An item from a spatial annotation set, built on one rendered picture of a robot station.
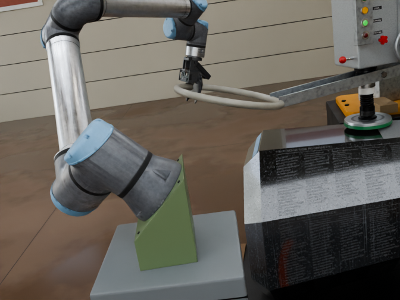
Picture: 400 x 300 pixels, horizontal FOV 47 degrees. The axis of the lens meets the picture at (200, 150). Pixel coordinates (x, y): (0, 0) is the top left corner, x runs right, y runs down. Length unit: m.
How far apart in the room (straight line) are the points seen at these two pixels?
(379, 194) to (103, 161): 1.24
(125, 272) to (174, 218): 0.21
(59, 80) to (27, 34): 7.22
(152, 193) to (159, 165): 0.08
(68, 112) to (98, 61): 6.99
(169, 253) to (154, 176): 0.21
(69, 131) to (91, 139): 0.25
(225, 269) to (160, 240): 0.19
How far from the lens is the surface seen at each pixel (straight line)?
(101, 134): 1.23
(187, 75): 2.16
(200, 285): 1.21
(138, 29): 8.30
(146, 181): 1.23
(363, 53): 2.18
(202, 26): 2.16
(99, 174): 1.24
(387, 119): 2.33
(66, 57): 1.63
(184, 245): 1.26
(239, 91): 2.28
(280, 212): 2.02
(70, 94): 1.53
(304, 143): 2.18
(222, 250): 1.32
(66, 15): 1.67
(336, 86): 2.19
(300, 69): 8.44
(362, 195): 2.06
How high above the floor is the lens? 1.50
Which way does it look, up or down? 17 degrees down
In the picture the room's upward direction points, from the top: 9 degrees counter-clockwise
